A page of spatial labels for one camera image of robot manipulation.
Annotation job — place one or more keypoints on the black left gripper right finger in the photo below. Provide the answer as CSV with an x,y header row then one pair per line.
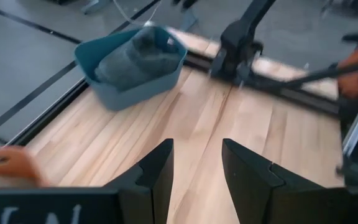
x,y
259,193

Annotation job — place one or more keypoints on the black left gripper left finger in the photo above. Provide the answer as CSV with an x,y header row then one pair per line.
x,y
151,186

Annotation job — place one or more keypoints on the dark green cap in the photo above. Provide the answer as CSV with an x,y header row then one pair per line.
x,y
135,68

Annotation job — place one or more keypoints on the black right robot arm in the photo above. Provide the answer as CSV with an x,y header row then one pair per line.
x,y
238,43

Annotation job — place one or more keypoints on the teal plastic bin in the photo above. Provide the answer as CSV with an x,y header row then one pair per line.
x,y
126,96

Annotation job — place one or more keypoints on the orange plastic bin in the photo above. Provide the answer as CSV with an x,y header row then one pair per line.
x,y
8,165

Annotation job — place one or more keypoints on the orange black object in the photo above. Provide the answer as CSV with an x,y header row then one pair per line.
x,y
351,77

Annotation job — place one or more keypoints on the black table frame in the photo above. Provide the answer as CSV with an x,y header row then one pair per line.
x,y
259,88

